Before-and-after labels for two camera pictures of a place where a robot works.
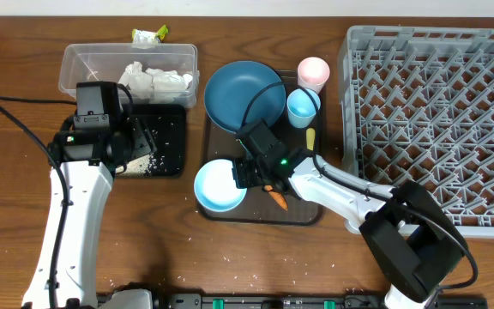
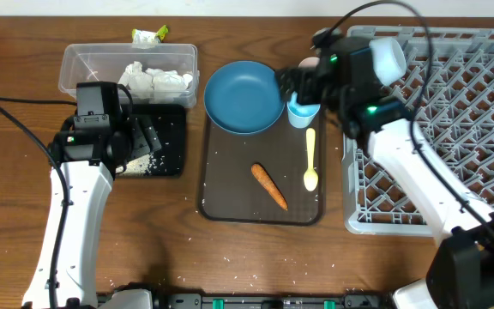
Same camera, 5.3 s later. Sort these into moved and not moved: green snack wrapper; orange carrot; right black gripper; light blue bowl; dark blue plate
Moved: light blue bowl; right black gripper
Not moved: green snack wrapper; orange carrot; dark blue plate
